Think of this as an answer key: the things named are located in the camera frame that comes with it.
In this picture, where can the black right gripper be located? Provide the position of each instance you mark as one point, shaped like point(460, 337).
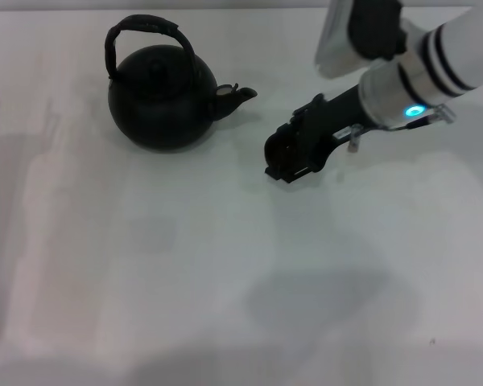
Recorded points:
point(338, 112)

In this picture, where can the small black teacup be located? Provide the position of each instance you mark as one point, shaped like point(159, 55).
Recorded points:
point(281, 152)

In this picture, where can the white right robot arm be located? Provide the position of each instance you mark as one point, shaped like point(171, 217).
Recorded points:
point(434, 60)

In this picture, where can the clear acrylic camera bracket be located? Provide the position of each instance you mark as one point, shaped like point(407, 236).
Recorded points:
point(442, 112)

